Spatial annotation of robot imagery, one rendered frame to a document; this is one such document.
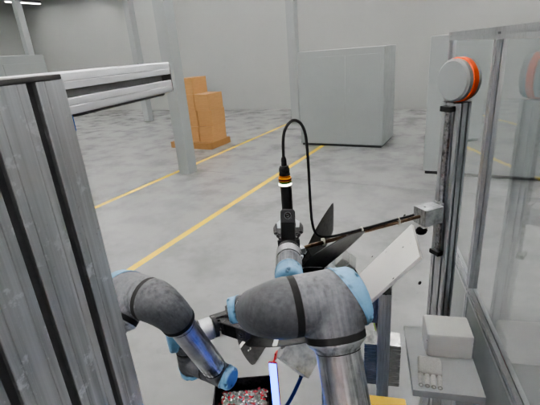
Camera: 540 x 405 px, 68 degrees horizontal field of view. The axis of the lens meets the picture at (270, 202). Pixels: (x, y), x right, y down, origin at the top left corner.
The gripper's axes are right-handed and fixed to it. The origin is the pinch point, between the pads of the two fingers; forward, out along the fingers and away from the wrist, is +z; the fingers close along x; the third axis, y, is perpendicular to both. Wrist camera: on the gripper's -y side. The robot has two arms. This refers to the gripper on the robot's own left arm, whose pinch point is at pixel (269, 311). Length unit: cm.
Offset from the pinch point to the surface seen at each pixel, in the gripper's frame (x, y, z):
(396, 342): 34, 0, 55
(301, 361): 20.8, -4.4, 8.3
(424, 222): -17, -3, 69
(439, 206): -22, -3, 76
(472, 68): -73, -13, 82
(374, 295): -0.2, -12.0, 35.7
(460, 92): -66, -10, 79
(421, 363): 32, -17, 52
